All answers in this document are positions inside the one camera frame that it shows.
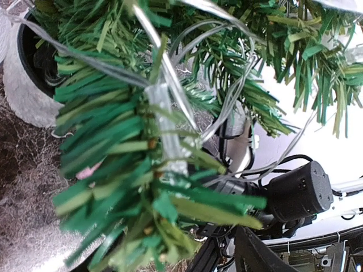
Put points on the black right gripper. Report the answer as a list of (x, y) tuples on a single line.
[(295, 199)]

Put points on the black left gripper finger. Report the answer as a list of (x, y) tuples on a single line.
[(250, 250)]

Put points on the white ball string lights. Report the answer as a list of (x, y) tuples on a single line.
[(217, 39)]

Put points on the pink fluffy pompom ornament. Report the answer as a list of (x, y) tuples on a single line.
[(87, 172)]

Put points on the small green christmas tree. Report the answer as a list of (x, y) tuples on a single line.
[(150, 146)]

